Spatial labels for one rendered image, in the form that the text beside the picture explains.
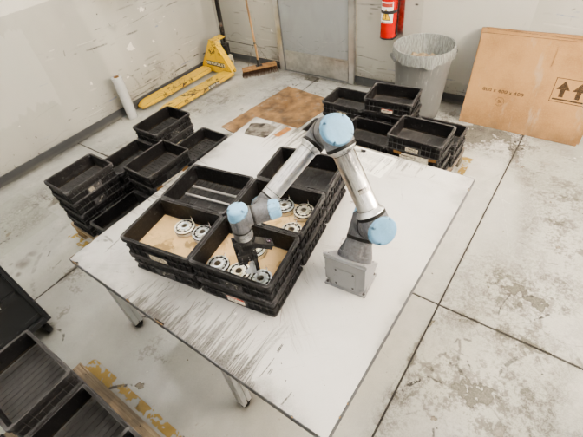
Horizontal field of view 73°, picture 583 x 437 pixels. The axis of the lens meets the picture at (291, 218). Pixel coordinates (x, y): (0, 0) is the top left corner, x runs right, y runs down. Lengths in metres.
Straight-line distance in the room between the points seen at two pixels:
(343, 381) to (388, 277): 0.53
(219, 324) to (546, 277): 2.11
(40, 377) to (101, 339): 0.68
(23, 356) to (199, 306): 0.95
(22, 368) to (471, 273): 2.60
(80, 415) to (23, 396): 0.26
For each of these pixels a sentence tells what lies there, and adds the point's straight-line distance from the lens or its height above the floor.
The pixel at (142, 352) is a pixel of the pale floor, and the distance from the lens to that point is 2.71.
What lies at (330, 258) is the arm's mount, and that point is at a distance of 1.66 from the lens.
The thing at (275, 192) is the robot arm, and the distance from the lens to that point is 1.54.
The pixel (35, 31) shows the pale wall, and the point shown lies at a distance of 4.71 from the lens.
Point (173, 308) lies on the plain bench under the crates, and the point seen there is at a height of 0.70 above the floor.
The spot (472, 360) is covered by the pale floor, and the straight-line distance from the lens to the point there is 2.52.
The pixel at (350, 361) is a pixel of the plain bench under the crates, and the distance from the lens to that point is 1.63.
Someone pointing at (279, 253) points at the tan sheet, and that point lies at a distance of 1.78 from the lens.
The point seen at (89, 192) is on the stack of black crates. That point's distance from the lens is 3.18.
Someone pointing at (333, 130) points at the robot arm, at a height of 1.42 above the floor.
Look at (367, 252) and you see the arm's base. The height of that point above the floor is 0.90.
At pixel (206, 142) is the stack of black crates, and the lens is 3.50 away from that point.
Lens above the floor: 2.17
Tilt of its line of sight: 44 degrees down
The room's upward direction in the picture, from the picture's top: 8 degrees counter-clockwise
